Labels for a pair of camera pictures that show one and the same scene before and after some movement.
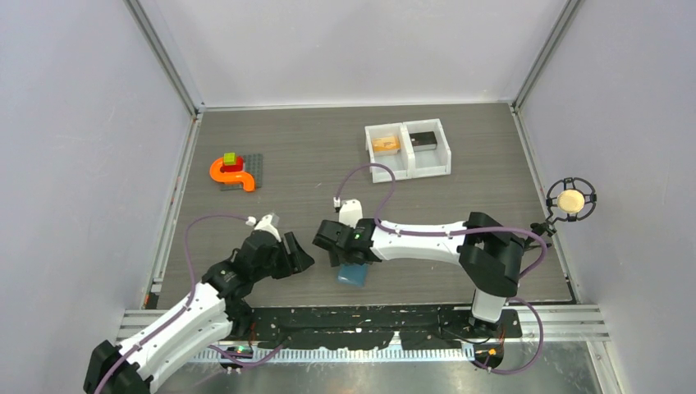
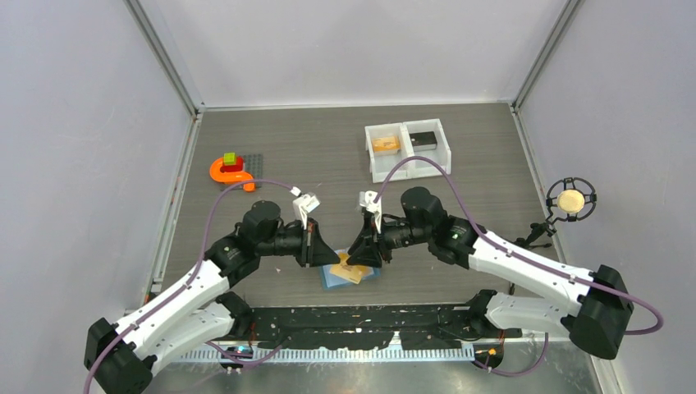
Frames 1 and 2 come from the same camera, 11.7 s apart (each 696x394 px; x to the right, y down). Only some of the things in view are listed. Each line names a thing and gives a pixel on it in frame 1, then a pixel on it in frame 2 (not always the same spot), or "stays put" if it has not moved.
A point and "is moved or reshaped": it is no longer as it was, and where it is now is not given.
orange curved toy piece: x=242 y=177 stays put
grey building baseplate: x=253 y=164 stays put
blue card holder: x=353 y=273 is moved or reshaped
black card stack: x=423 y=141 stays put
